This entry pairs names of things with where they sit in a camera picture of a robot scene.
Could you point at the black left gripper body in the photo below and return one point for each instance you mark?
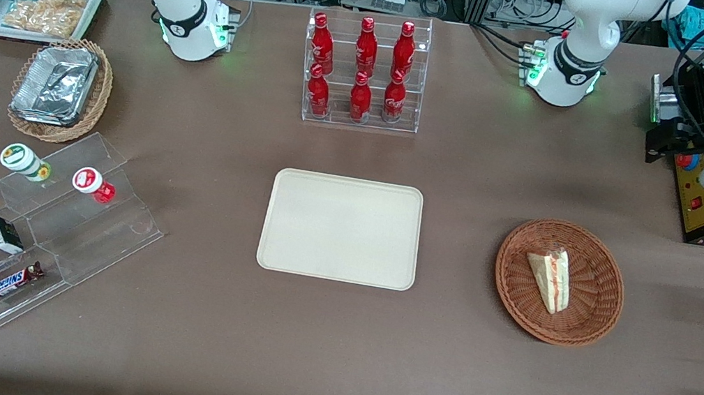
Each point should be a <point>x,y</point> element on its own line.
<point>689,132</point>

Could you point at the triangle sandwich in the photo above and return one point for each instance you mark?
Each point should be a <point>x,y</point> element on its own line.
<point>551,278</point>

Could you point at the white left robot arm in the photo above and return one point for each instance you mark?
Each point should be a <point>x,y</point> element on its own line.
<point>584,22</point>

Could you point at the aluminium foil tray stack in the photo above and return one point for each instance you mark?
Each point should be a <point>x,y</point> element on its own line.
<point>55,83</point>

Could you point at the light wicker basket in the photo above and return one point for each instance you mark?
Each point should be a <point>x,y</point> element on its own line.
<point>102,87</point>

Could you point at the brown round wicker basket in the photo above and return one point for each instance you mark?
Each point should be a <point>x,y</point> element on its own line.
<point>596,285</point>

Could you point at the cream plastic tray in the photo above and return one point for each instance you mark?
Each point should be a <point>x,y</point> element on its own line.
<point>340,227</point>

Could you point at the green lidded white jar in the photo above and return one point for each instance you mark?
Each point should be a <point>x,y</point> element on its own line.
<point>19,157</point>

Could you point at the teal package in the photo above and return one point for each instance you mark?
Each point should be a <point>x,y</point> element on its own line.
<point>694,22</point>

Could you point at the yellow chips bag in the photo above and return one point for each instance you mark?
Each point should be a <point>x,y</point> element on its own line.
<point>45,13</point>

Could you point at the black chocolate box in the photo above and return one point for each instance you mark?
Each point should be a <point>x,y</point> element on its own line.
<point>5,235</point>

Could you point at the red lidded jar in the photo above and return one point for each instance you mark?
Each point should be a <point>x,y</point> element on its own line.
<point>88,180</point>

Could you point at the clear acrylic tiered display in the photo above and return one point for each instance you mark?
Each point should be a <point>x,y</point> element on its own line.
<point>85,233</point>

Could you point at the Snickers chocolate bar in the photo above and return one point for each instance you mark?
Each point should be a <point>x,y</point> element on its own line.
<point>8,283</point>

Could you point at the clear acrylic bottle rack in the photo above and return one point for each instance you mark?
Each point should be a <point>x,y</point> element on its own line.
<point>412,105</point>

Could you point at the red cola bottle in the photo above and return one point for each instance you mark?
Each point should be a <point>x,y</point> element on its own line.
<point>323,44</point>
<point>404,50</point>
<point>366,48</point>
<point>360,101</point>
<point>319,95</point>
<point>394,102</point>

